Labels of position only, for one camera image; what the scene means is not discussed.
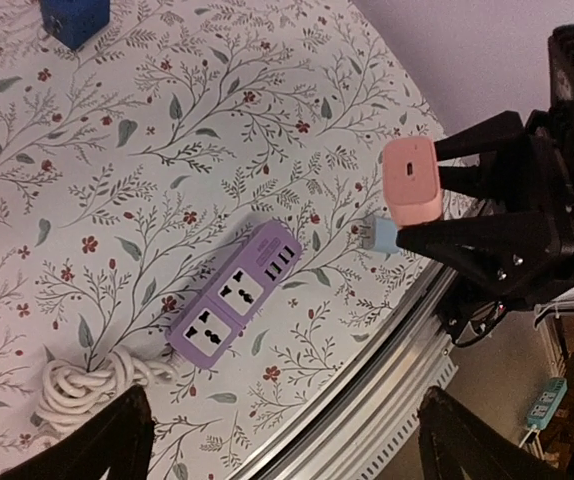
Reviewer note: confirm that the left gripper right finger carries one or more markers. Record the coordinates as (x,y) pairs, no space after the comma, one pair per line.
(454,443)

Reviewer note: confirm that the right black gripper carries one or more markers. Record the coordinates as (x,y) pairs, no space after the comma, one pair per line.
(527,253)

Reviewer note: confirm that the pink plug adapter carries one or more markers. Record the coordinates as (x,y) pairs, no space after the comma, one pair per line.
(411,183)

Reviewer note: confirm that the purple power strip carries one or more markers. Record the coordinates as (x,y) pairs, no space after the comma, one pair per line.
(227,303)

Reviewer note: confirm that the light blue plug adapter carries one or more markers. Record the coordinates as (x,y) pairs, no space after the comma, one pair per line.
(378,234)

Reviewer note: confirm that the aluminium front rail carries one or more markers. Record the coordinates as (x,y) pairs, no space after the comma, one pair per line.
(365,414)

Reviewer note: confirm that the floral patterned table mat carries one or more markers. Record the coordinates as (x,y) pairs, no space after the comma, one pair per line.
(131,169)

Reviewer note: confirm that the teal power strip background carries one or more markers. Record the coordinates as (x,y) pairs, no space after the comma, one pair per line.
(546,405)

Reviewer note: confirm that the dark blue cube socket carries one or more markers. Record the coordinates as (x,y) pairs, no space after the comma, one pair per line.
(74,22)

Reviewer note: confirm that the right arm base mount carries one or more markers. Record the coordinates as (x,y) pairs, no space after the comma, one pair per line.
(467,314)

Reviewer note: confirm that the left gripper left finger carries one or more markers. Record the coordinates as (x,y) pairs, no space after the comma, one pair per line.
(116,443)

